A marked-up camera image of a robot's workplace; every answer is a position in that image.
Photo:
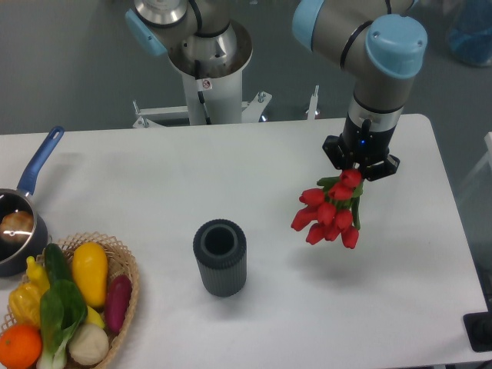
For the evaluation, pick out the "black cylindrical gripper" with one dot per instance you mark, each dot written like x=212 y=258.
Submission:
x=360 y=144

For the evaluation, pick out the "red tulip bouquet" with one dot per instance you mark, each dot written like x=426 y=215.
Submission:
x=331 y=209

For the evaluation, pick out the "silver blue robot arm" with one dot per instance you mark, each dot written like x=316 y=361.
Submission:
x=375 y=41

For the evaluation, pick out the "blue translucent container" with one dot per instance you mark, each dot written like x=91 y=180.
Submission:
x=469 y=40

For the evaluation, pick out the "dark grey ribbed vase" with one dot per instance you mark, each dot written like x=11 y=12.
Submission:
x=220 y=249

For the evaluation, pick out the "black device at edge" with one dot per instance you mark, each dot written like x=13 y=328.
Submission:
x=478 y=328

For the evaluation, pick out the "purple eggplant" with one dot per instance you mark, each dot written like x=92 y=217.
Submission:
x=117 y=302

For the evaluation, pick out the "yellow squash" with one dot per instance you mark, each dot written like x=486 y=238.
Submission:
x=90 y=271

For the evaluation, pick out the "green cucumber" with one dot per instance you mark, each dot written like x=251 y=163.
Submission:
x=56 y=265

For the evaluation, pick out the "beige garlic bulb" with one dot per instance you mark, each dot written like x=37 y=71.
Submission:
x=89 y=345

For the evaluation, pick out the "green bok choy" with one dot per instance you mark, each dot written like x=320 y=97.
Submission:
x=62 y=310

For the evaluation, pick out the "brown bread roll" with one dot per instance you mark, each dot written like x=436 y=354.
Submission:
x=17 y=227

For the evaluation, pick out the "yellow bell pepper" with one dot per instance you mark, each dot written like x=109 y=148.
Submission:
x=24 y=303

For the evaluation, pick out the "orange fruit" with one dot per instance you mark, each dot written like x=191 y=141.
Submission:
x=21 y=346

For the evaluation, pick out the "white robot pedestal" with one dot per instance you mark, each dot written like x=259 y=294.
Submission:
x=209 y=101

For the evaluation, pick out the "blue handled saucepan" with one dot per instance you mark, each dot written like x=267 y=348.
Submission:
x=13 y=256

